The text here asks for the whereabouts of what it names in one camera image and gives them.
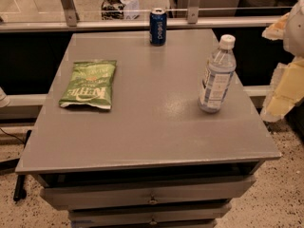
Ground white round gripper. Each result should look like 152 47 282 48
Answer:
260 0 304 123

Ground clear blue-label water bottle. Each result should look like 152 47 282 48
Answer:
199 34 237 113

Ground white bag behind glass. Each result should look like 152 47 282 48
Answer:
101 0 140 20

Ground green kettle chip bag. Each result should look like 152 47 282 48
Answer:
59 60 117 110

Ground blue pepsi can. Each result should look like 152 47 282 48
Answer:
149 8 167 46

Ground upper grey drawer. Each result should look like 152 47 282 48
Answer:
41 175 256 210

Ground grey drawer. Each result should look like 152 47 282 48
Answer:
69 203 231 228
41 175 256 210

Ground grey drawer cabinet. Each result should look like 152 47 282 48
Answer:
16 29 279 228

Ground lower grey drawer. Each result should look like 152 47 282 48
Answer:
69 203 231 228

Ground white object at left edge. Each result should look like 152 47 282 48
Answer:
0 87 10 107

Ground black floor stand leg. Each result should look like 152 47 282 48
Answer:
12 129 33 203

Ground metal window rail frame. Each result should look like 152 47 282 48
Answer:
0 0 304 33

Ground black cable on floor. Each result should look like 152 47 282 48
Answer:
0 126 27 144

